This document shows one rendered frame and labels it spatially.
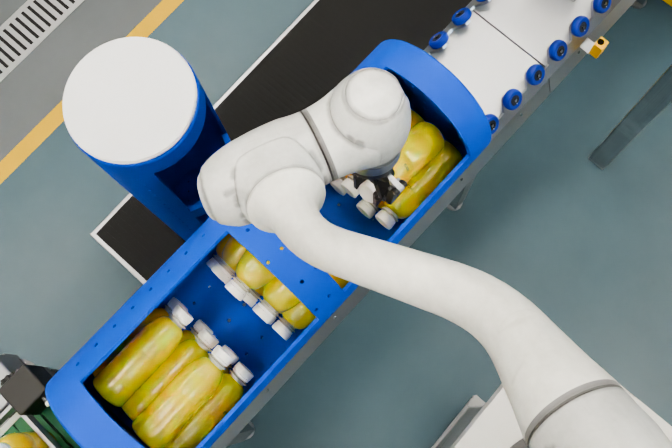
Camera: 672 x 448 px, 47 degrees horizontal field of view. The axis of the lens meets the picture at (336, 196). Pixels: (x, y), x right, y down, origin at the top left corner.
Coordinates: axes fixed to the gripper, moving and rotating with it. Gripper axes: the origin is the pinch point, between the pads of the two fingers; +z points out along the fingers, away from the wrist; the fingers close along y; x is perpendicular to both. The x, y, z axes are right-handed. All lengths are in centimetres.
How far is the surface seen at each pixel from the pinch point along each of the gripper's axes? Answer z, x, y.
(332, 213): 25.4, 4.3, 6.5
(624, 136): 92, -80, -29
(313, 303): 3.7, 21.2, -6.0
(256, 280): 3.8, 24.9, 4.0
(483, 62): 29, -43, 6
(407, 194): 12.4, -5.9, -4.0
